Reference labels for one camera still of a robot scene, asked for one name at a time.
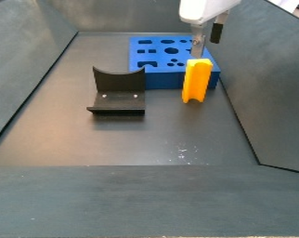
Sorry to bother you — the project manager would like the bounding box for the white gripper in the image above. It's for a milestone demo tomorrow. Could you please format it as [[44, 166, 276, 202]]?
[[179, 0, 241, 59]]

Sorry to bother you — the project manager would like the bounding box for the blue shape sorter board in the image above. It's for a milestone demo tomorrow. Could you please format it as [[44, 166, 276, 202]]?
[[128, 35, 221, 90]]

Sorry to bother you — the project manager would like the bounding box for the black curved stand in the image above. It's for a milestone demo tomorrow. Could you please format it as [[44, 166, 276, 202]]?
[[87, 68, 147, 115]]

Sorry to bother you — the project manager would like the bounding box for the yellow arch block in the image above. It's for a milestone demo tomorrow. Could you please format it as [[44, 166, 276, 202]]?
[[183, 59, 213, 103]]

